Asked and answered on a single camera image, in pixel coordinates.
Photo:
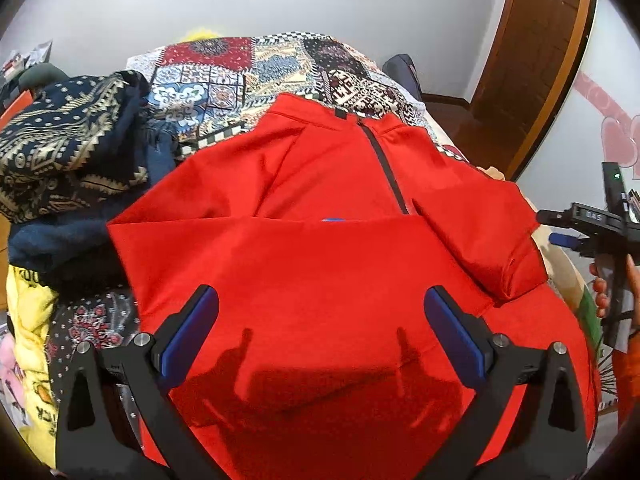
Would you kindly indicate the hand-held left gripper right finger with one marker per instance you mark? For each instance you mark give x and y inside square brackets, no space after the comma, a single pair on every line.
[452,332]

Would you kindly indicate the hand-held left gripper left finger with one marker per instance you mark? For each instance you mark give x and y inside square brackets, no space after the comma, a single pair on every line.
[192,330]

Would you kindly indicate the yellow curved tube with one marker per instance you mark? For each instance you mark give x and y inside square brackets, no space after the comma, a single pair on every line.
[200,35]

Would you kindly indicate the person's right forearm orange sleeve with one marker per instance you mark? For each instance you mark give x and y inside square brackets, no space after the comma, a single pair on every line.
[627,385]

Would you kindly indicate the pink wall decal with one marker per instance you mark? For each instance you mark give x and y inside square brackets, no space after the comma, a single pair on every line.
[615,135]

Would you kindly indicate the brown wooden door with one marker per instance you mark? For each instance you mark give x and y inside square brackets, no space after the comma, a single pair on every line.
[540,60]

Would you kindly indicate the navy gold patterned cloth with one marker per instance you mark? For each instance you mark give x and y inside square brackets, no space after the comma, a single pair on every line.
[60,145]

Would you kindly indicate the dark blue garment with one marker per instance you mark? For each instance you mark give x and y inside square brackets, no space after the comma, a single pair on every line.
[65,245]

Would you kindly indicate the yellow printed cloth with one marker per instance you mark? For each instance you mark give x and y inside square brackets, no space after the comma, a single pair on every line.
[30,320]

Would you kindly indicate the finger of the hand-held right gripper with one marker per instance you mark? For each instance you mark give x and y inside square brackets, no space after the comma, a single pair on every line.
[565,240]
[555,218]

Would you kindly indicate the orange box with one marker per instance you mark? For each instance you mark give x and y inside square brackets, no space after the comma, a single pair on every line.
[15,110]

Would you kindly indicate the red zip shirt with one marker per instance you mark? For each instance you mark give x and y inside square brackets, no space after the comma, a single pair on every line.
[320,270]

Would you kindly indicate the patchwork printed blanket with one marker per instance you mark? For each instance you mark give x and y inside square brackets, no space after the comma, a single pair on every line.
[225,85]

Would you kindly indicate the dark blue cushion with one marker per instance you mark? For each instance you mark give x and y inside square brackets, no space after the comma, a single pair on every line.
[402,75]

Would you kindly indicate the grey cushion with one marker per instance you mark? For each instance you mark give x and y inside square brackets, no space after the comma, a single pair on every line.
[45,75]

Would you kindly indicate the person's right hand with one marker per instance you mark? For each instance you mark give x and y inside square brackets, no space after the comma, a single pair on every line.
[600,292]

